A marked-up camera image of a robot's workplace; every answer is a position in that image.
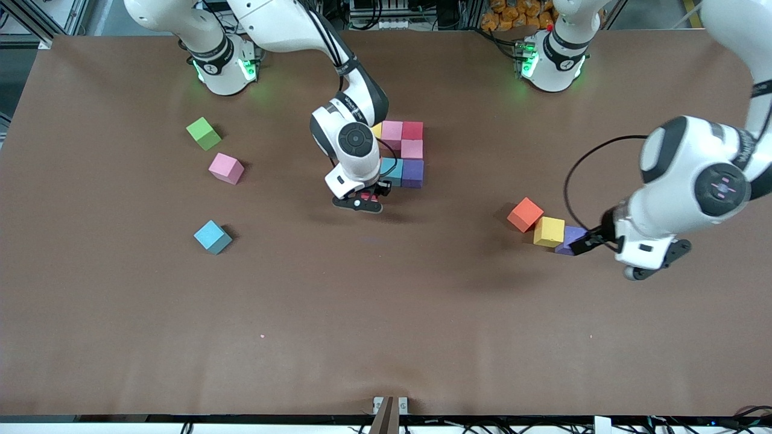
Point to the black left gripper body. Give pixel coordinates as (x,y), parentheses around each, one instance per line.
(606,229)

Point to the blue foam cube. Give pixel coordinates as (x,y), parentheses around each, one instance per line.
(395,172)
(212,237)

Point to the red foam cube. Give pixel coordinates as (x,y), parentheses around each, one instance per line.
(367,196)
(412,131)

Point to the purple foam cube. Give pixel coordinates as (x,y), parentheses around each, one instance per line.
(413,173)
(570,236)

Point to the yellow foam cube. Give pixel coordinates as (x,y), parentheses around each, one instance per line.
(377,130)
(549,232)

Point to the pink foam cube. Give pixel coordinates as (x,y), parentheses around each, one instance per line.
(393,132)
(412,149)
(226,167)

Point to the orange foam cube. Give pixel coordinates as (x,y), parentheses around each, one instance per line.
(525,214)

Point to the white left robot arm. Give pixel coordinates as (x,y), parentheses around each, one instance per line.
(693,181)

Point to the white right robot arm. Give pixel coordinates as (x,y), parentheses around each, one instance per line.
(350,144)

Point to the small white power strip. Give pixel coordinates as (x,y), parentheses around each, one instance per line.
(395,24)

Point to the white paper label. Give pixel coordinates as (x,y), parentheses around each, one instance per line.
(602,425)

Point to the green foam cube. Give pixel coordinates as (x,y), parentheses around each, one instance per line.
(204,134)

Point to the pile of orange fruit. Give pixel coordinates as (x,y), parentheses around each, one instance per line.
(512,15)

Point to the grey metal table bracket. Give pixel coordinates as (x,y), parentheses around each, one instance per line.
(403,405)

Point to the brown upright post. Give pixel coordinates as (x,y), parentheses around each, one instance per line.
(386,419)

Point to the aluminium frame profile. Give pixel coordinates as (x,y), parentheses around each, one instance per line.
(43,42)

